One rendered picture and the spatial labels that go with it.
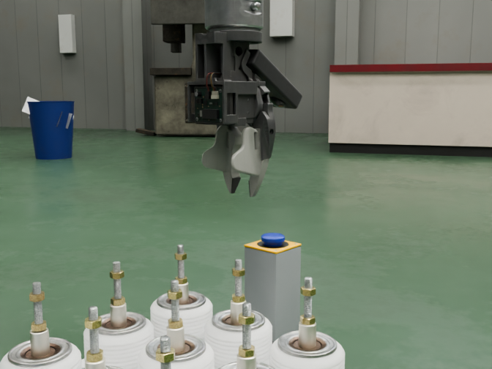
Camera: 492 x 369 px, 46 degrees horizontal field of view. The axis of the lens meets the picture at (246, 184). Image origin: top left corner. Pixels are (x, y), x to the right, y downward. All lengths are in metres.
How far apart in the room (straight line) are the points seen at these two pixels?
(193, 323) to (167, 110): 6.60
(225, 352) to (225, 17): 0.43
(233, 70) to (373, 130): 4.74
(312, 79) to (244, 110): 7.38
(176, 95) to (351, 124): 2.71
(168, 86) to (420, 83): 3.32
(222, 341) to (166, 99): 6.68
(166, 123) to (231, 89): 6.72
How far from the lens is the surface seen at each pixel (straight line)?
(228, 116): 0.71
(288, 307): 1.00
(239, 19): 0.73
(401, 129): 5.44
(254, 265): 0.97
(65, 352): 0.77
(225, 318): 0.84
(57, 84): 9.70
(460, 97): 5.44
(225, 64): 0.73
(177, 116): 7.38
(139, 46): 8.64
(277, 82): 0.79
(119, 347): 0.80
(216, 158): 0.78
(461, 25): 8.02
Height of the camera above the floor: 0.57
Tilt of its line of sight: 9 degrees down
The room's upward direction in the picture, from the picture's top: straight up
